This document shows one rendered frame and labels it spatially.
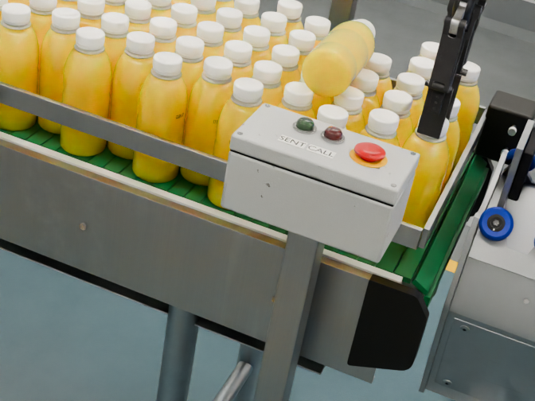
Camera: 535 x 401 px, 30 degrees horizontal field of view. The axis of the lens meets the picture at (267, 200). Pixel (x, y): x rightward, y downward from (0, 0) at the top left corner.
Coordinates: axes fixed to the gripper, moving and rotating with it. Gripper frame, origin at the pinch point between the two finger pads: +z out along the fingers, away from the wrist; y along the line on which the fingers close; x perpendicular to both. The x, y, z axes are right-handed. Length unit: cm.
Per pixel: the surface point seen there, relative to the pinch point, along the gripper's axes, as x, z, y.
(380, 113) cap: 6.6, 2.1, -3.2
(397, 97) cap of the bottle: 5.9, 2.1, 3.0
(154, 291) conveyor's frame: 30.4, 35.2, -13.0
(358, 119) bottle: 9.6, 5.1, -0.9
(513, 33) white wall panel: 17, 108, 336
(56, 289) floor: 90, 110, 61
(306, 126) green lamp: 11.7, -0.8, -18.3
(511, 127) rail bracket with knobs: -8.5, 11.6, 25.3
